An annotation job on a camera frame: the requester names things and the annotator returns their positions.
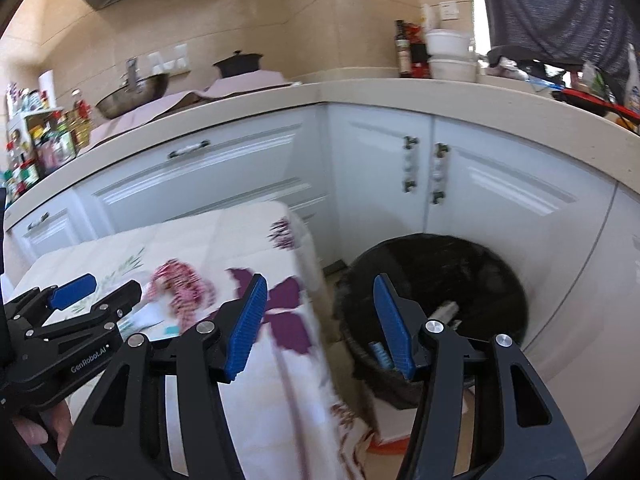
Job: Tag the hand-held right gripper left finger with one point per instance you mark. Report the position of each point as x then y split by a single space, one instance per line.
245 330

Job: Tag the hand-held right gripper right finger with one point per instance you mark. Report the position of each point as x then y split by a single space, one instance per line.
395 330

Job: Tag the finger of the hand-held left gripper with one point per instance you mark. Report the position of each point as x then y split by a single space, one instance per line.
75 291
120 300

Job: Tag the black trash bin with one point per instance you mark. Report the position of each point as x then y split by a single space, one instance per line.
480 280

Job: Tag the person's left hand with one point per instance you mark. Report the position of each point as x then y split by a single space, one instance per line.
45 427

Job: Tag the red checked ribbon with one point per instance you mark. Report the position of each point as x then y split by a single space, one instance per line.
180 285

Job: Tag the floral tablecloth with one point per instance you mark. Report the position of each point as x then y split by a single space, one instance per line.
290 400

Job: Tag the white cardboard box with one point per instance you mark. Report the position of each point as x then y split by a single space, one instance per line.
395 422

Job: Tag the group of condiment bottles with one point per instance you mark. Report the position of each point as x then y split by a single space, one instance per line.
45 145

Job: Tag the pink stove cloth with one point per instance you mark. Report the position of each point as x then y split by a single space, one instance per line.
165 107

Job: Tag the steel wok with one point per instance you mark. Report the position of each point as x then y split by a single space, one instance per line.
130 97

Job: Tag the paper towel roll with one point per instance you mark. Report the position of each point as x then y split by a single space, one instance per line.
46 87

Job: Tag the black lidded pot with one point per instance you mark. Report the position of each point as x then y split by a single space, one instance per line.
237 66

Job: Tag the white lidded container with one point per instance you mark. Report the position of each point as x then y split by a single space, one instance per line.
447 44
452 70

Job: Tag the red snack packet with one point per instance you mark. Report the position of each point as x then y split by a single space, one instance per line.
419 60

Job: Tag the dark glass bottle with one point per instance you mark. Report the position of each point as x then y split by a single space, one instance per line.
402 52

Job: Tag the white plastic bag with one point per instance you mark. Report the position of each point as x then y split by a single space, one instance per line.
427 17

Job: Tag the green white packet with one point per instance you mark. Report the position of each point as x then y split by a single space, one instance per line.
592 82

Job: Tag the white spray bottle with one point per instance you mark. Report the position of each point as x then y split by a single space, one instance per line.
634 90

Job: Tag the dark curtain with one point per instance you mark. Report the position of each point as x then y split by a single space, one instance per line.
550 5

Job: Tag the white wall hook rack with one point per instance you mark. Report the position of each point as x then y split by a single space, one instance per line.
172 60

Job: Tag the white wall socket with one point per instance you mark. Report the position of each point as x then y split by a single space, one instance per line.
447 10

